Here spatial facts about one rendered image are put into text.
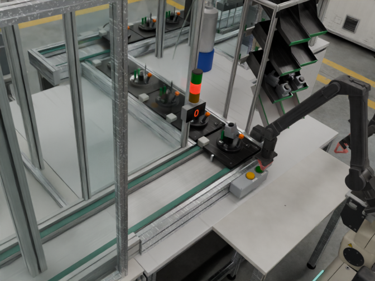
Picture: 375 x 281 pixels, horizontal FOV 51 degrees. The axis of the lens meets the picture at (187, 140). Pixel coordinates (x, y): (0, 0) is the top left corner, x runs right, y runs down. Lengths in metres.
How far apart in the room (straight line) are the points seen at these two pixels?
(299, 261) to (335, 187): 0.87
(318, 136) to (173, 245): 1.19
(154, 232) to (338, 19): 4.89
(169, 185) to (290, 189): 0.63
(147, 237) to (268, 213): 0.62
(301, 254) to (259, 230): 1.13
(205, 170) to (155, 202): 0.33
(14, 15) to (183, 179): 1.31
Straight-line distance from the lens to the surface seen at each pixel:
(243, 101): 2.65
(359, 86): 1.57
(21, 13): 0.82
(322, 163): 2.34
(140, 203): 1.82
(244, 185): 1.90
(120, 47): 0.97
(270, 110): 2.22
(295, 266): 2.90
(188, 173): 1.97
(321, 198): 2.13
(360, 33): 5.98
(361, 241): 2.05
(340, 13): 6.05
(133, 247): 1.66
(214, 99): 2.61
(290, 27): 2.01
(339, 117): 4.40
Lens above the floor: 2.29
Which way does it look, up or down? 40 degrees down
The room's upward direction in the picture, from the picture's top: 7 degrees clockwise
